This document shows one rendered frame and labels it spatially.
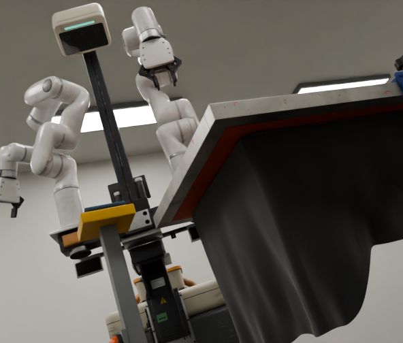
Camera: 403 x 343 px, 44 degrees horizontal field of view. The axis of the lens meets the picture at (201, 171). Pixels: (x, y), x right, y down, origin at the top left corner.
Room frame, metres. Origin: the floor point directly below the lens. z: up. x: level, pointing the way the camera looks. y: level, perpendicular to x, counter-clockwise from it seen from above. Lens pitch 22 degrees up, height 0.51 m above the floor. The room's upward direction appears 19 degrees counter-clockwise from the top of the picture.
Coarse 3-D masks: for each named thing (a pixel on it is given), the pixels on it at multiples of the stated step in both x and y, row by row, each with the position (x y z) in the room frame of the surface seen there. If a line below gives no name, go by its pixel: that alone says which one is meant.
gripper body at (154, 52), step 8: (144, 40) 1.31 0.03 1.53; (152, 40) 1.31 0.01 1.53; (160, 40) 1.32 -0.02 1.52; (144, 48) 1.31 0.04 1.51; (152, 48) 1.31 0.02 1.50; (160, 48) 1.32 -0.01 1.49; (168, 48) 1.32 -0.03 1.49; (144, 56) 1.31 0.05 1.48; (152, 56) 1.31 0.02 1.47; (160, 56) 1.32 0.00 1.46; (168, 56) 1.32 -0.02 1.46; (144, 64) 1.31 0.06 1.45; (152, 64) 1.32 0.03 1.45; (160, 64) 1.32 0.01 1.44; (160, 72) 1.36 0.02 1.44
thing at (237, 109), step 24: (288, 96) 0.93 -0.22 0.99; (312, 96) 0.96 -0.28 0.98; (336, 96) 0.98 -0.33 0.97; (360, 96) 1.01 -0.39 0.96; (384, 96) 1.03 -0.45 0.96; (216, 120) 0.87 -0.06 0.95; (240, 120) 0.90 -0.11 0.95; (264, 120) 0.94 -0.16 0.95; (192, 144) 0.99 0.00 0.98; (192, 168) 1.05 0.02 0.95; (168, 192) 1.21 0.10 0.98; (168, 216) 1.32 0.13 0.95
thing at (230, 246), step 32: (256, 160) 0.96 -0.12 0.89; (224, 192) 1.12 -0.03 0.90; (256, 192) 1.00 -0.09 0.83; (224, 224) 1.19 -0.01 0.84; (256, 224) 1.06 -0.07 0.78; (288, 224) 0.97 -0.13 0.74; (224, 256) 1.24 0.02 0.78; (256, 256) 1.10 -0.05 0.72; (288, 256) 0.97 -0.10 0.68; (224, 288) 1.32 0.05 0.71; (256, 288) 1.15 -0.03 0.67; (288, 288) 1.06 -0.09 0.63; (256, 320) 1.21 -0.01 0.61; (288, 320) 1.10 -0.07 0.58; (320, 320) 0.97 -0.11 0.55
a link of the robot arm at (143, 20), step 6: (138, 12) 1.30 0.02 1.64; (144, 12) 1.30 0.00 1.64; (150, 12) 1.32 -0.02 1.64; (132, 18) 1.32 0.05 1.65; (138, 18) 1.30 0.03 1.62; (144, 18) 1.30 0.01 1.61; (150, 18) 1.31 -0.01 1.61; (138, 24) 1.31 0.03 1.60; (144, 24) 1.30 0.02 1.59; (150, 24) 1.31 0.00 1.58; (156, 24) 1.32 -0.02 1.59; (138, 30) 1.31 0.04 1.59; (144, 30) 1.30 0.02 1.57; (138, 36) 1.32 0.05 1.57
